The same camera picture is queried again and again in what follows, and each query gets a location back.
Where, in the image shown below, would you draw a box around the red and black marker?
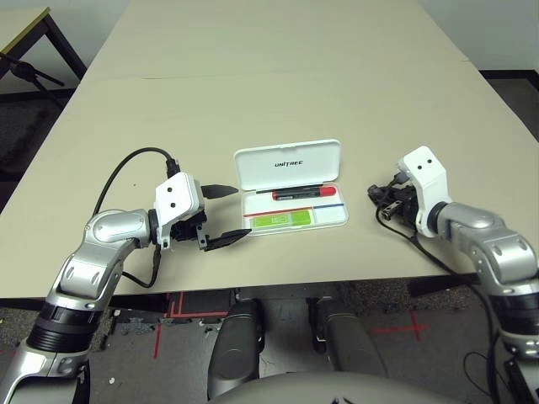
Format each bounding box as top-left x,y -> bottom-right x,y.
271,184 -> 338,202

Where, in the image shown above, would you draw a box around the thin black cable loop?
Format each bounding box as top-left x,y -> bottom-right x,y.
462,350 -> 509,404

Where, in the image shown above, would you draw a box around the grey robot leg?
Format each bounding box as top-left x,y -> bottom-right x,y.
207,298 -> 266,399
307,295 -> 387,379

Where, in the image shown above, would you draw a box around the black tripod stand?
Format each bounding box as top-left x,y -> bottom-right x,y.
0,51 -> 67,103

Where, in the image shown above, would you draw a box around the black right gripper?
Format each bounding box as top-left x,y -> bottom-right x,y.
367,183 -> 420,226

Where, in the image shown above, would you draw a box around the red tape cross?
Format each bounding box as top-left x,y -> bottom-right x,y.
370,321 -> 431,343

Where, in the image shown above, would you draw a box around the thin black pencil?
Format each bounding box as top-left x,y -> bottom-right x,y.
255,183 -> 326,195

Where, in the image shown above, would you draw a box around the grey robot torso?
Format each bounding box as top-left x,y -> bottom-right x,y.
209,369 -> 464,404

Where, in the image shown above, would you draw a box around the white plastic pencil case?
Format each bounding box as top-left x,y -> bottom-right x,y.
233,138 -> 350,238

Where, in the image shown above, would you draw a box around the grey robot left leg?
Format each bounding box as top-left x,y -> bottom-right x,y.
207,298 -> 266,399

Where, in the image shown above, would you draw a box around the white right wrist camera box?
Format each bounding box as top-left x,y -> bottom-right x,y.
397,146 -> 454,237

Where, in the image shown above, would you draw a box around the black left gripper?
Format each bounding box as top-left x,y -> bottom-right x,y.
172,183 -> 253,253

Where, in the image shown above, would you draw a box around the green highlighter marker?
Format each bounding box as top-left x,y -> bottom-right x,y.
248,211 -> 314,230

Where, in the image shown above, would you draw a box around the wooden side table black legs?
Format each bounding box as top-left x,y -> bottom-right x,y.
0,6 -> 88,86

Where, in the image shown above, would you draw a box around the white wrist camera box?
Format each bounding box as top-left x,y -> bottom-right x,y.
397,146 -> 454,237
151,172 -> 206,252

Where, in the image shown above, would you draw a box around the grey robot right leg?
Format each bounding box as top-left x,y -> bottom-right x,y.
307,295 -> 387,379

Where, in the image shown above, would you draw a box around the red tape lines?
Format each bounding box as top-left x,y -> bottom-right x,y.
152,291 -> 229,359

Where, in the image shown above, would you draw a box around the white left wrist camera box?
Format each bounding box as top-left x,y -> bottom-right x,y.
151,172 -> 206,252

